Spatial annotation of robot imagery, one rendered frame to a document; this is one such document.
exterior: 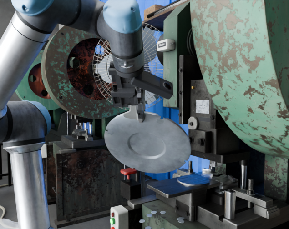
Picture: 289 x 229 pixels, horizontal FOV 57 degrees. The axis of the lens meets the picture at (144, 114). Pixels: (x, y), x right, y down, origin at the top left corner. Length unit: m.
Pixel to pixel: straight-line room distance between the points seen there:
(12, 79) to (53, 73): 1.49
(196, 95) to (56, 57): 1.34
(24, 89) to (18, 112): 3.01
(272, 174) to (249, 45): 0.75
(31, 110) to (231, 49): 0.57
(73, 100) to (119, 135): 1.32
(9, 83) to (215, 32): 0.46
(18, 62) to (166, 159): 0.54
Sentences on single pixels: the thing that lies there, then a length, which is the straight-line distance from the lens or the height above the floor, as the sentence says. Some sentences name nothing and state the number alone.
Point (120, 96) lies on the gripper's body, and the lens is 0.69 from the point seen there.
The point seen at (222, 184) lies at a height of 0.77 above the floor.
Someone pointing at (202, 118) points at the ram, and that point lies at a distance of 1.05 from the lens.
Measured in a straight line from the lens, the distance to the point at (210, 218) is 1.01.
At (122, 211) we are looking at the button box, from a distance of 1.18.
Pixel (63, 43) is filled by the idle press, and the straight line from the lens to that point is 2.18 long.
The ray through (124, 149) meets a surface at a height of 0.92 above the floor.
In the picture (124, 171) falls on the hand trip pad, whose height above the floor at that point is 0.76.
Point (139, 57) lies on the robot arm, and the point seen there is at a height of 1.19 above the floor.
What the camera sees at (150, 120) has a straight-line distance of 0.79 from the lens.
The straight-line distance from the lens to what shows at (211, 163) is 1.12.
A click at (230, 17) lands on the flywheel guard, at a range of 0.56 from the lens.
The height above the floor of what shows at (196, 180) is 0.79.
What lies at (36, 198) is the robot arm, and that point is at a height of 0.81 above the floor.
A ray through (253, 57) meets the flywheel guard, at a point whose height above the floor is 1.18.
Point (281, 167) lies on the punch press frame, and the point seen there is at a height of 0.83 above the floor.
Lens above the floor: 1.10
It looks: 4 degrees down
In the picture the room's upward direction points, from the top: straight up
